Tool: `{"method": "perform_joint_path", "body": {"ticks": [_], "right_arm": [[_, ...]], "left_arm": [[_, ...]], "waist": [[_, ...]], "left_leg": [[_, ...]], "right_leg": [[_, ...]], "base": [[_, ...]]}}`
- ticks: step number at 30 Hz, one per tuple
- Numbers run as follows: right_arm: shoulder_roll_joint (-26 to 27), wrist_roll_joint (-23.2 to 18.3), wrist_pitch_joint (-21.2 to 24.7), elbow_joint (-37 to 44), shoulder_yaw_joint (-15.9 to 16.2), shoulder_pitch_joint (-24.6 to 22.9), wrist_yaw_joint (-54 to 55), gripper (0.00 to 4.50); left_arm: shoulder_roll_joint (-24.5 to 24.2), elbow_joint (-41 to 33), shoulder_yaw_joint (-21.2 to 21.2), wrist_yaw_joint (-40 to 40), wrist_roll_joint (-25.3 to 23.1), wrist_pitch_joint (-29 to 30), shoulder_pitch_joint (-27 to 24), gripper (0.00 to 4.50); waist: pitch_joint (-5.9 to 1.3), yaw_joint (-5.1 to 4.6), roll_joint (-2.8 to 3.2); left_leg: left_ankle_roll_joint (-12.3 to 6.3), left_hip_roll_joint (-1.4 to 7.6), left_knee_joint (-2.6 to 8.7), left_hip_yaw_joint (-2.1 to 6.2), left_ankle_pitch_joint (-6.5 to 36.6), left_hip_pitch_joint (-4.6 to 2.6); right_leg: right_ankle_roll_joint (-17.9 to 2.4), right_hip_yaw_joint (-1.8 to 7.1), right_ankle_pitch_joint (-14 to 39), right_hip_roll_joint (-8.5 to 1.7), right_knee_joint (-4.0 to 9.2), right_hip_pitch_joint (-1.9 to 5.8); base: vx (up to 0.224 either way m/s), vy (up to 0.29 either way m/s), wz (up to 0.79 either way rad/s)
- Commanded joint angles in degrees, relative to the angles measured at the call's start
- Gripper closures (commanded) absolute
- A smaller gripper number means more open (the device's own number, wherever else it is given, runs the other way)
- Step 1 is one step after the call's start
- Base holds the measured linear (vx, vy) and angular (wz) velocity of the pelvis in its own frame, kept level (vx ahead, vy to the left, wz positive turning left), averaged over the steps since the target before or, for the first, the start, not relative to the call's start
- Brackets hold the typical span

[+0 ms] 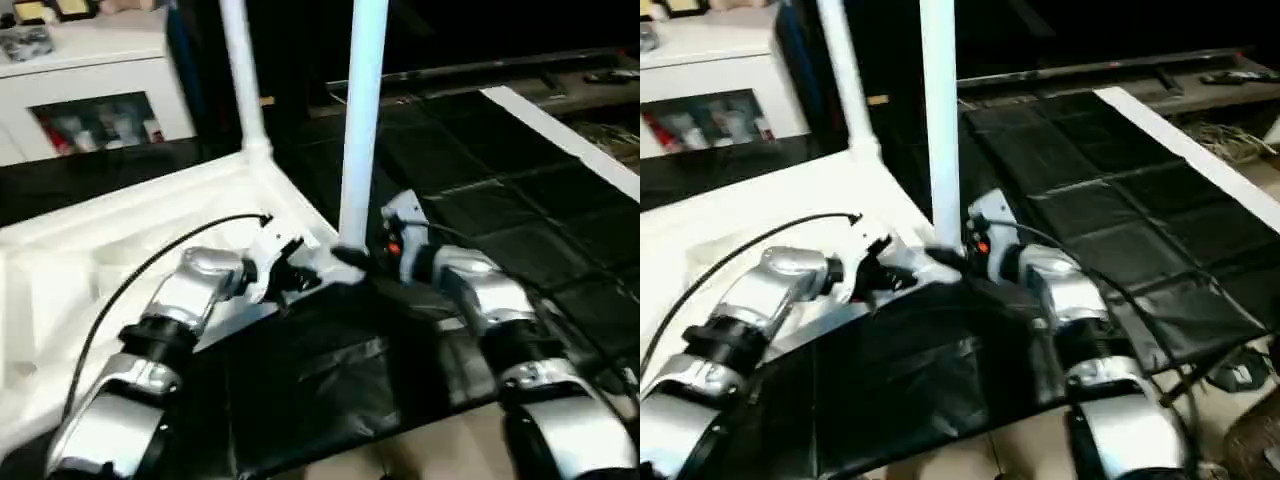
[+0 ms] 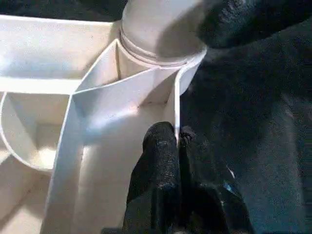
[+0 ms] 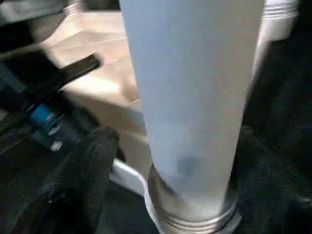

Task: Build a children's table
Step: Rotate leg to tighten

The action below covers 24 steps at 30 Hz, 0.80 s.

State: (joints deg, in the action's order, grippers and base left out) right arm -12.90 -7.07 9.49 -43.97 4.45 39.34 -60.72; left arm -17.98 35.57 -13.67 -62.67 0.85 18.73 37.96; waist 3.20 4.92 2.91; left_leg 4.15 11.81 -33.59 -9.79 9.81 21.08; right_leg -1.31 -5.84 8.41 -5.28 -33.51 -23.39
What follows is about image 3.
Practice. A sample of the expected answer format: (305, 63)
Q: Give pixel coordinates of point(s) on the black work mat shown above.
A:
(280, 97)

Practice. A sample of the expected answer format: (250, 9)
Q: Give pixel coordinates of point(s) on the white plastic table top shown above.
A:
(97, 61)

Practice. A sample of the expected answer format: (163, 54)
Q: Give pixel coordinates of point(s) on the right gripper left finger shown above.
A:
(80, 185)

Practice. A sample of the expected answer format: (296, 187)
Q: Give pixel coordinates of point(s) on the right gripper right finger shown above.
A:
(273, 195)

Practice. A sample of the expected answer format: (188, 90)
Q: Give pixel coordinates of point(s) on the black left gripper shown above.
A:
(48, 104)

